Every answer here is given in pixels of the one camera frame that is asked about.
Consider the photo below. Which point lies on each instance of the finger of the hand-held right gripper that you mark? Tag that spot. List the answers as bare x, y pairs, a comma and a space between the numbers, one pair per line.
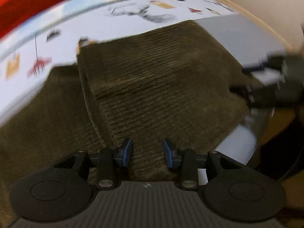
258, 95
254, 68

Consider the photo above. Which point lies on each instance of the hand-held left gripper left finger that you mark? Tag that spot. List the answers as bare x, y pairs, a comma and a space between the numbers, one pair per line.
127, 153

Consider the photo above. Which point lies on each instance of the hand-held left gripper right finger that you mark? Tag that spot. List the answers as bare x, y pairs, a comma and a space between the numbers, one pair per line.
168, 154

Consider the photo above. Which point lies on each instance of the red knitted cloth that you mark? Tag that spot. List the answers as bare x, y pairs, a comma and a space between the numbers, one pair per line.
30, 2

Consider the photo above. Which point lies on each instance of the wooden bed frame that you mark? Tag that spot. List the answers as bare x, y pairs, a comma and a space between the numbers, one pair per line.
261, 16

